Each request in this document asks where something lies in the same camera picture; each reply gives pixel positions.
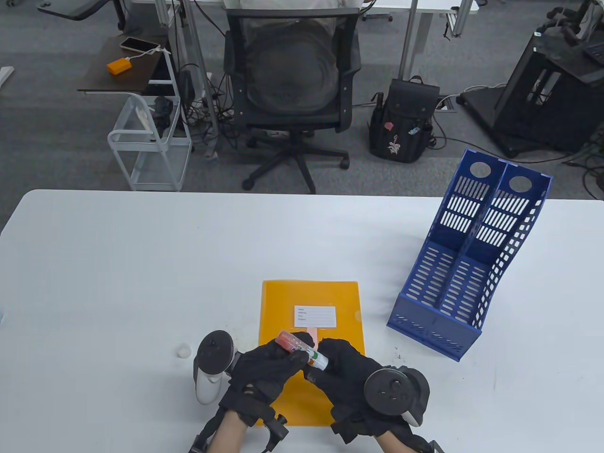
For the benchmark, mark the person's left hand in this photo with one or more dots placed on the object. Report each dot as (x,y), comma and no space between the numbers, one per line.
(259,373)

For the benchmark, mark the person's right hand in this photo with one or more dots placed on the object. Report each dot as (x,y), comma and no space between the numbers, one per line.
(344,373)

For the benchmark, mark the orange glue stick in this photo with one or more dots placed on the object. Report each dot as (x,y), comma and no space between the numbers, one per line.
(311,356)

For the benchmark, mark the pink sticky note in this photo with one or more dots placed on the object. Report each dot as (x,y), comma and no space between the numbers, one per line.
(313,334)

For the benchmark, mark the yellow L-shaped folder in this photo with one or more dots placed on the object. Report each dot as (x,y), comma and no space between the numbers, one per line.
(283,306)

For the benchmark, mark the clear glue stick cap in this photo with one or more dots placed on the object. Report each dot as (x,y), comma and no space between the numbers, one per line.
(183,350)

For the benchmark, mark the person's left forearm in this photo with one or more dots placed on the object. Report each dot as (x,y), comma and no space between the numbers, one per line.
(226,434)

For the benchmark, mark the person's right forearm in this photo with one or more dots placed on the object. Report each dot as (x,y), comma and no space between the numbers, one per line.
(389,446)

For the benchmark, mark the black left hand controller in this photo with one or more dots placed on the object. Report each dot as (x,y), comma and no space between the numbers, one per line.
(212,358)

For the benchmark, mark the black hand controller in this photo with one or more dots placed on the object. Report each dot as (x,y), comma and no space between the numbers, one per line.
(212,358)
(391,391)

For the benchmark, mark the black right hand controller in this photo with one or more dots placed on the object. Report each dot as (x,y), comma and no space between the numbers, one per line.
(391,391)

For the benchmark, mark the white label sticker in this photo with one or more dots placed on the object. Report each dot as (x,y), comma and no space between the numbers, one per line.
(316,316)

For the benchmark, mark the blue plastic file rack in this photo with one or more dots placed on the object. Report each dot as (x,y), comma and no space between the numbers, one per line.
(439,325)

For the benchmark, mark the black mesh office chair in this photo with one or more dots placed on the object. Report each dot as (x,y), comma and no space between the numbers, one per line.
(292,155)

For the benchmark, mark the black backpack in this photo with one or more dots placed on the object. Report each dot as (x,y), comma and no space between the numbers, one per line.
(401,118)

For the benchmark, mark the black bag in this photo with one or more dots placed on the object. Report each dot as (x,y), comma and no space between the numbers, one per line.
(163,111)

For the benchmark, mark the floor socket box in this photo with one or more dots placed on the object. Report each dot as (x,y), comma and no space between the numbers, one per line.
(446,104)

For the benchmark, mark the brown side table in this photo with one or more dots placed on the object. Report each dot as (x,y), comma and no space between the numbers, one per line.
(127,78)

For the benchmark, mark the black equipment stand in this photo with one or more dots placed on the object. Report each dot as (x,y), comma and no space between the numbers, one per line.
(542,108)

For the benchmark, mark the white desk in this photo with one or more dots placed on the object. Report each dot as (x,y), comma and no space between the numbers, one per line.
(415,47)

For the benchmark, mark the orange power bank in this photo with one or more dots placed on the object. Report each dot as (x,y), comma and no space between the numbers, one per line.
(119,66)

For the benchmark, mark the white smartphone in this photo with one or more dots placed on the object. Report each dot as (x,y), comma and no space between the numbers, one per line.
(137,45)

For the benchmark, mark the black equipment on stand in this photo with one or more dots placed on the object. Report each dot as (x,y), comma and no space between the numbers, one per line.
(566,28)

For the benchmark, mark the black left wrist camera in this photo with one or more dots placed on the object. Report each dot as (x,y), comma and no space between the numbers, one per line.
(198,444)

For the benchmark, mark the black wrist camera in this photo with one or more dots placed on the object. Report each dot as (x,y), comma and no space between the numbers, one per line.
(198,444)
(435,447)

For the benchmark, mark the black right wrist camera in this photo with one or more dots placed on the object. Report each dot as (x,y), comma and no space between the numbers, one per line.
(435,447)

